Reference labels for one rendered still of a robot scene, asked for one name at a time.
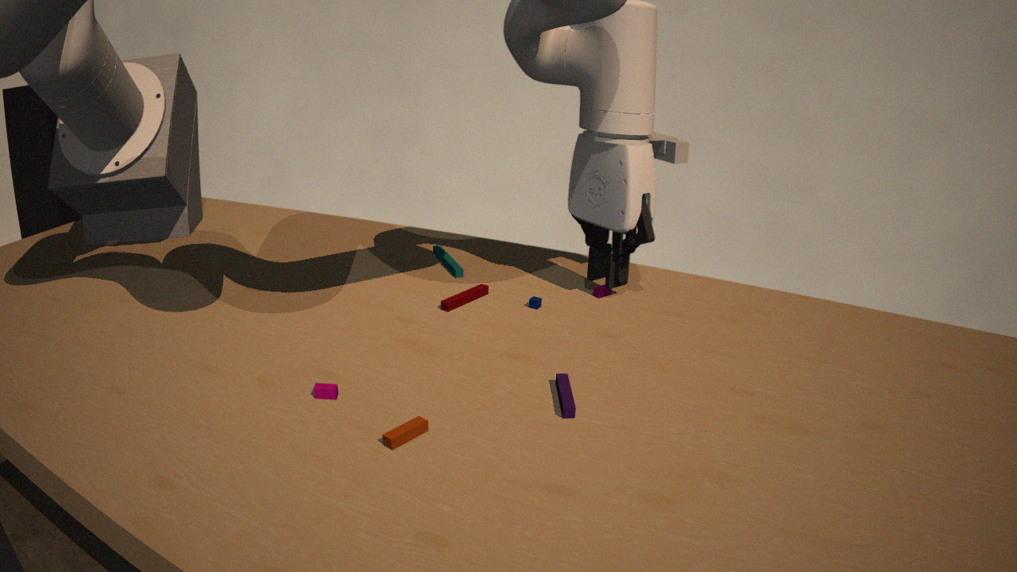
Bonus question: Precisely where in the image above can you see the purple rod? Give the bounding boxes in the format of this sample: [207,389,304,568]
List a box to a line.
[555,373,576,419]

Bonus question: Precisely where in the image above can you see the orange rod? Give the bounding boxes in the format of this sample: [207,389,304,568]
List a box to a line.
[382,416,428,450]

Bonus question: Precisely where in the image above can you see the turquoise rod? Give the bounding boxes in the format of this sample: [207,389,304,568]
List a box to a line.
[433,245,463,278]

